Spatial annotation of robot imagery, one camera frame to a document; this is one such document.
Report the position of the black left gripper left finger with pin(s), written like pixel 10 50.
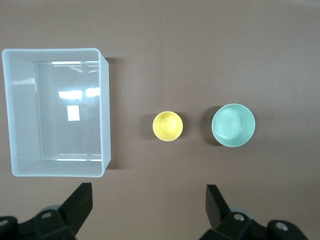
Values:
pixel 72 212

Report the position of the green bowl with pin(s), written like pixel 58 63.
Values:
pixel 233 125

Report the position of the clear plastic bin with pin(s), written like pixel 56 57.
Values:
pixel 25 100

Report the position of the yellow cup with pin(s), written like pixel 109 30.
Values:
pixel 167 126

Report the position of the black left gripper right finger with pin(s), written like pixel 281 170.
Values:
pixel 220 220

